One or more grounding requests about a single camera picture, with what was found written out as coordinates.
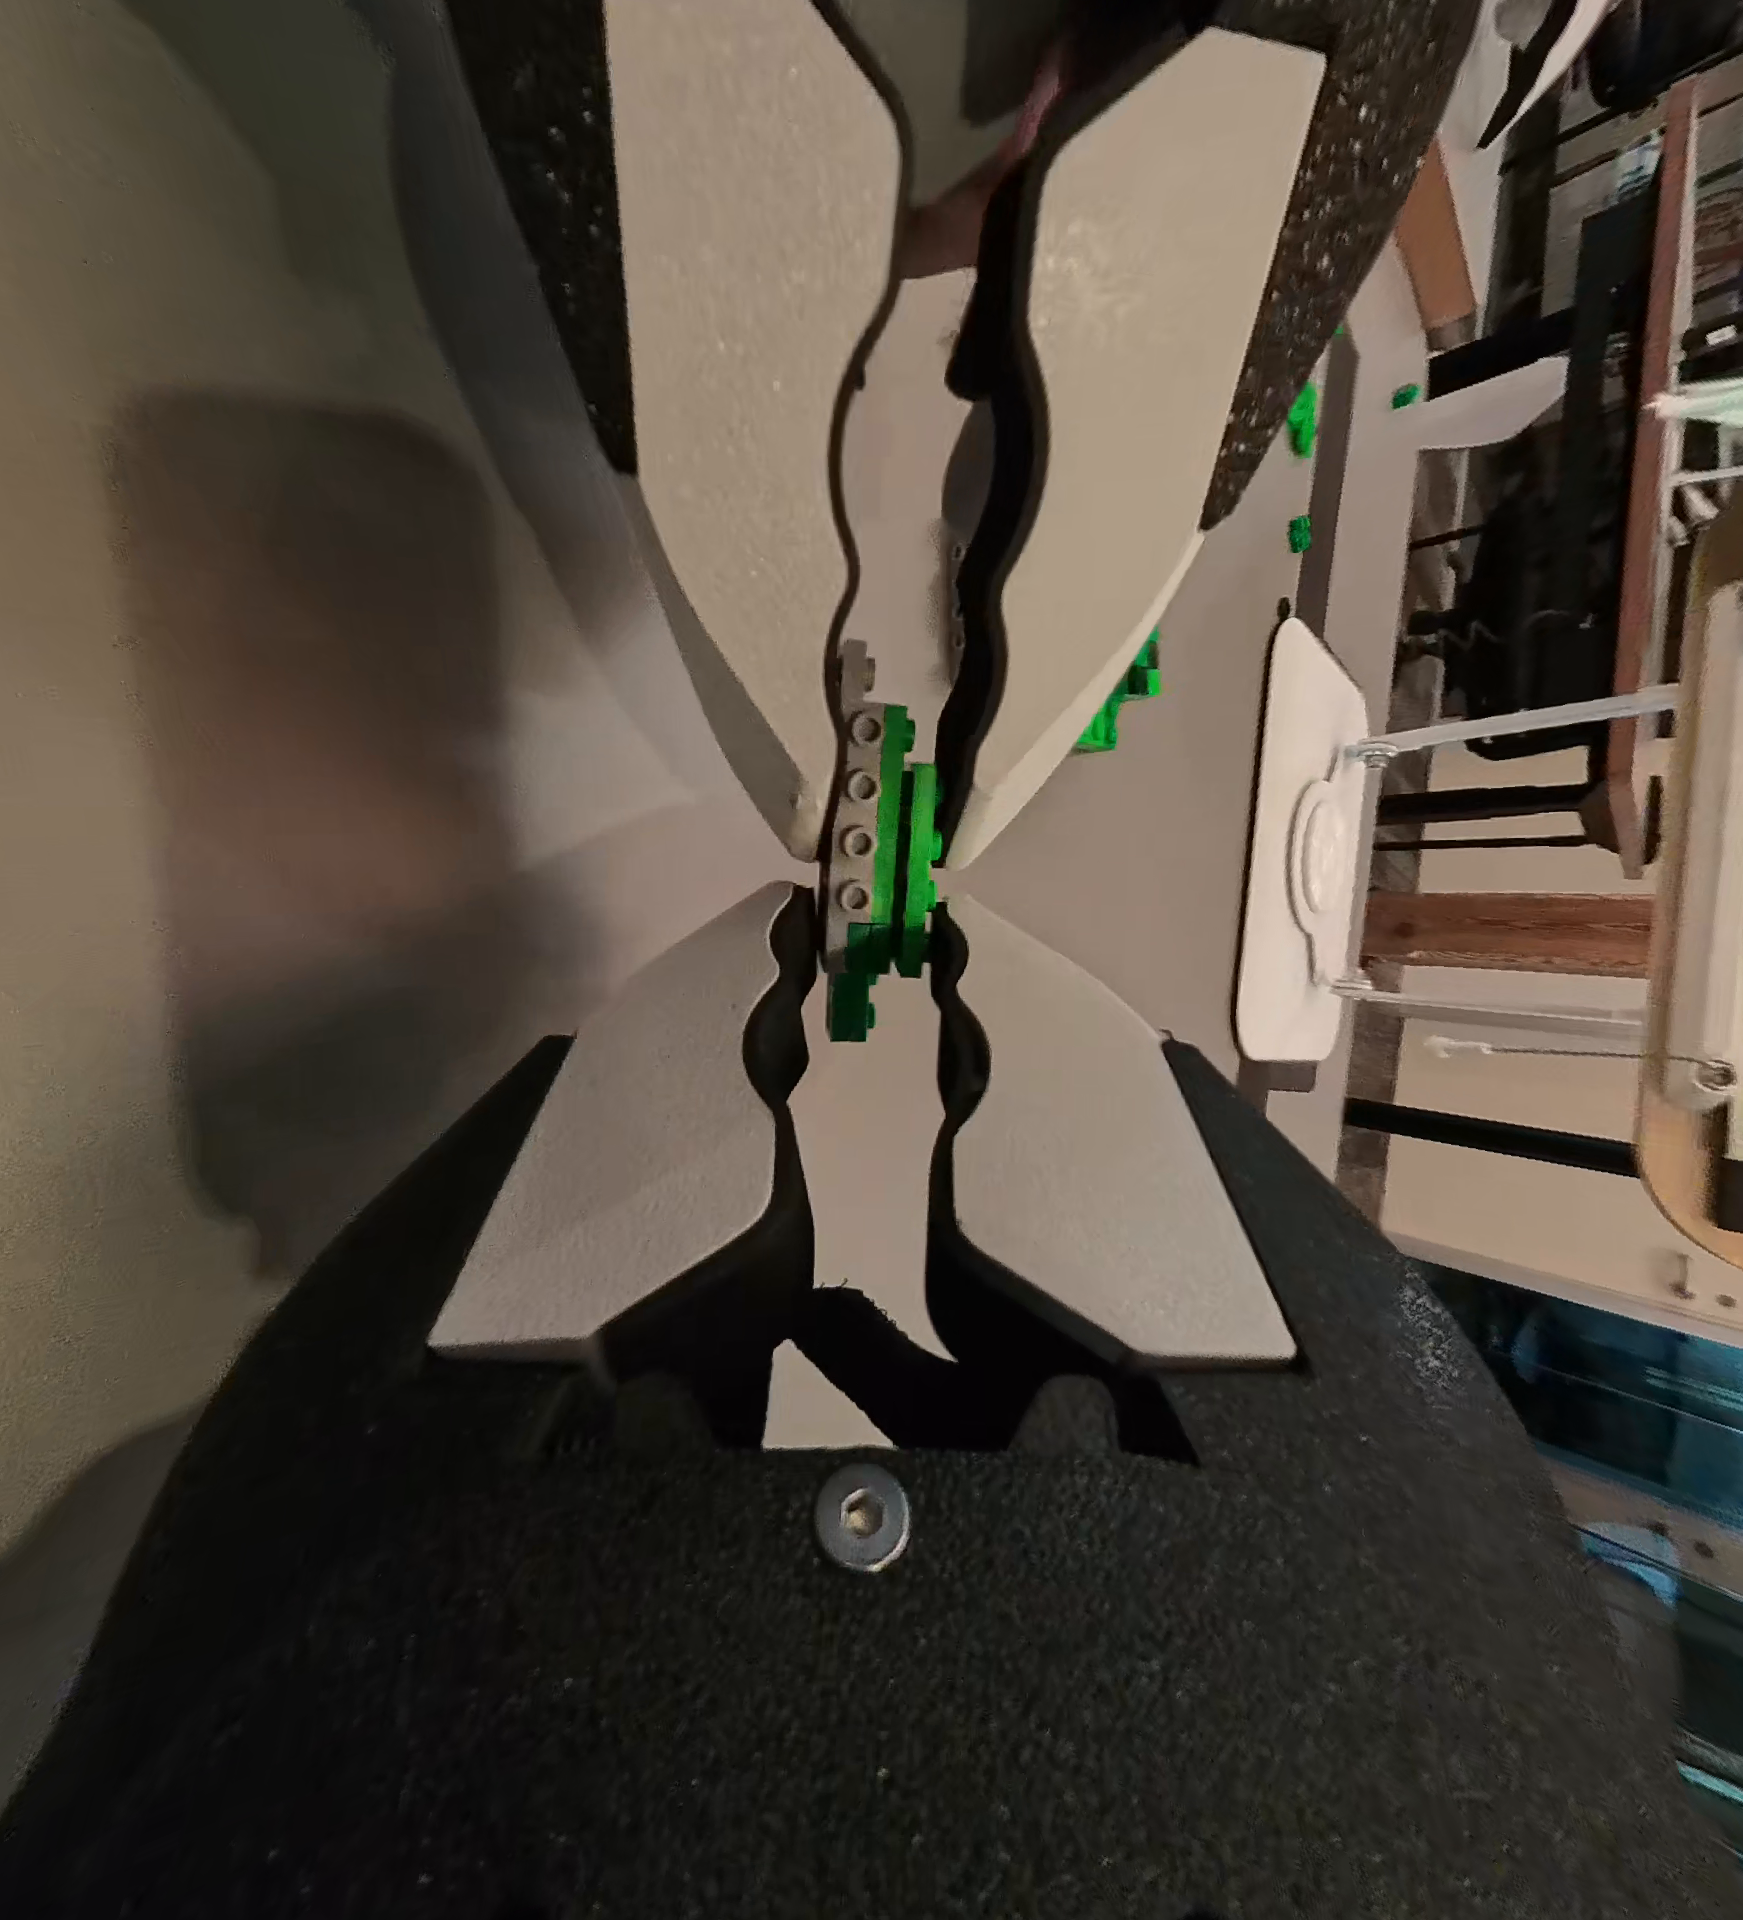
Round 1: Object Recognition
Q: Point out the black metal chair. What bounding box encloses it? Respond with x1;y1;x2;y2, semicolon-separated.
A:
1387;194;1653;887

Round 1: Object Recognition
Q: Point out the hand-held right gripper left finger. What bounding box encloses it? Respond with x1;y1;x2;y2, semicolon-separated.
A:
428;882;827;1374

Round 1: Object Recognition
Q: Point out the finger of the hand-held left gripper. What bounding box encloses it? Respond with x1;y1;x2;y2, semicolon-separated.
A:
937;25;1329;871
608;0;909;863

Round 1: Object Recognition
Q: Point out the green and grey brick assembly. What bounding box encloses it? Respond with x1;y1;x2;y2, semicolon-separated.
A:
817;642;955;1048

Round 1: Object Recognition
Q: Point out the large green brick model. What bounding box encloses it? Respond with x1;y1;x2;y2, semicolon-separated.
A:
1069;629;1165;760

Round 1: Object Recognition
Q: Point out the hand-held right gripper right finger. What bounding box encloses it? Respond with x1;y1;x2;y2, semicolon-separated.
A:
933;895;1299;1374

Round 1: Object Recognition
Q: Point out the white and wooden book stand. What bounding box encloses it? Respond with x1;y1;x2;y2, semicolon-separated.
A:
1233;449;1743;1308

